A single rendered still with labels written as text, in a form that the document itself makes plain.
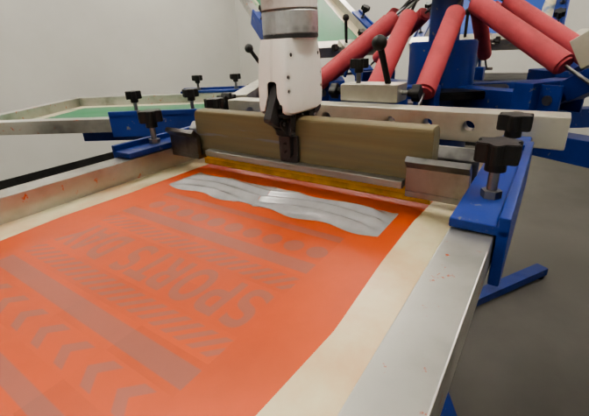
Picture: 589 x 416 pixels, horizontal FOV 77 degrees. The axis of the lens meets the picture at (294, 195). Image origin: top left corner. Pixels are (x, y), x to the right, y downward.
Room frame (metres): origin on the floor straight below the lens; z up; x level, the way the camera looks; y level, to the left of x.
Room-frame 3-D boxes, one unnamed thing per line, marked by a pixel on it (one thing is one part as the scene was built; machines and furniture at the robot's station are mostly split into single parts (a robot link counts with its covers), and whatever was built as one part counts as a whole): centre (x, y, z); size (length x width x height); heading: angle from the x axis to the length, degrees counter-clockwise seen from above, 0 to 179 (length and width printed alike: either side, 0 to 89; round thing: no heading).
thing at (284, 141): (0.52, 0.01, 1.03); 0.03 x 0.03 x 0.07; 55
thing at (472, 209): (0.42, -0.25, 0.97); 0.30 x 0.05 x 0.07; 145
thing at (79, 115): (1.32, 0.41, 1.05); 1.08 x 0.61 x 0.23; 85
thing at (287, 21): (0.55, -0.01, 1.18); 0.09 x 0.07 x 0.03; 145
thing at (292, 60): (0.55, -0.01, 1.12); 0.10 x 0.08 x 0.11; 145
